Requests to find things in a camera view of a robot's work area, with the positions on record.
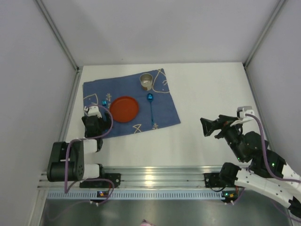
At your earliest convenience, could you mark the red plate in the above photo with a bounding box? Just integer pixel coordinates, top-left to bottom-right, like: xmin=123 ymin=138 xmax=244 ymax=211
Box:
xmin=110 ymin=96 xmax=139 ymax=123

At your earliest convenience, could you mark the blue fish-print placemat cloth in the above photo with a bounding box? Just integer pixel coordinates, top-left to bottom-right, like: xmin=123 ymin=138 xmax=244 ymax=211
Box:
xmin=83 ymin=68 xmax=181 ymax=138

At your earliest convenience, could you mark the blue metallic spoon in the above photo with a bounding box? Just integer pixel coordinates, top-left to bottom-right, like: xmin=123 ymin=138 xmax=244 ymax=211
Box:
xmin=147 ymin=93 xmax=155 ymax=125

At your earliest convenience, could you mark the brown paper cup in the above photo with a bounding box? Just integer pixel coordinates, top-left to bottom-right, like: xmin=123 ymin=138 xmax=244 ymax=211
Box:
xmin=140 ymin=73 xmax=153 ymax=91

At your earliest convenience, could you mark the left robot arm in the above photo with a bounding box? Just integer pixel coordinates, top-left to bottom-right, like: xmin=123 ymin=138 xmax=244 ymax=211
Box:
xmin=47 ymin=111 xmax=111 ymax=182

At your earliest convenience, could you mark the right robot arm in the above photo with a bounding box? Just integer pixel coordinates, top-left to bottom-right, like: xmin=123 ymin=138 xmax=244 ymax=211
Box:
xmin=200 ymin=113 xmax=301 ymax=218

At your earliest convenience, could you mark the pink object at bottom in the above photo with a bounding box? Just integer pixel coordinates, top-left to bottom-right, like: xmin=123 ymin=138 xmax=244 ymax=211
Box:
xmin=140 ymin=219 xmax=155 ymax=226

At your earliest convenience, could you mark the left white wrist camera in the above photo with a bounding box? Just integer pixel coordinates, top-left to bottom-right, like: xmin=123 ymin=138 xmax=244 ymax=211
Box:
xmin=84 ymin=106 xmax=102 ymax=118

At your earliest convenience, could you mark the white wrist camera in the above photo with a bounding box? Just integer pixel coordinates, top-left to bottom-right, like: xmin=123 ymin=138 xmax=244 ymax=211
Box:
xmin=230 ymin=106 xmax=255 ymax=127
xmin=84 ymin=106 xmax=102 ymax=118

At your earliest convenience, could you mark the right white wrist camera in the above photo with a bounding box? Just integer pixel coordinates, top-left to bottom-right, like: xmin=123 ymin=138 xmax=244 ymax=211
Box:
xmin=230 ymin=106 xmax=255 ymax=127

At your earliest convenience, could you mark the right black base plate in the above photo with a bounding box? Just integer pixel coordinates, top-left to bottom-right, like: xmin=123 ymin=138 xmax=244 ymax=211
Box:
xmin=204 ymin=172 xmax=235 ymax=190

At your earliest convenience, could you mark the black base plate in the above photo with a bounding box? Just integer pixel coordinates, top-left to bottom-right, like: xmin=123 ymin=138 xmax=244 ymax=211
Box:
xmin=79 ymin=173 xmax=121 ymax=188
xmin=204 ymin=172 xmax=235 ymax=190

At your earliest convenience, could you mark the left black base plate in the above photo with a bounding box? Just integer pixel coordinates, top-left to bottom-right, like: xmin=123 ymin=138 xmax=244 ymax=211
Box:
xmin=79 ymin=173 xmax=121 ymax=188

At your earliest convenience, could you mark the aluminium rail frame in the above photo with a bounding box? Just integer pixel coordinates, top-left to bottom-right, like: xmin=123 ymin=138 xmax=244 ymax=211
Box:
xmin=37 ymin=166 xmax=293 ymax=190

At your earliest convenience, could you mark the slotted cable duct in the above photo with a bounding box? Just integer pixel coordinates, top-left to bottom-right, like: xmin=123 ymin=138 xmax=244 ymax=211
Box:
xmin=47 ymin=190 xmax=237 ymax=200

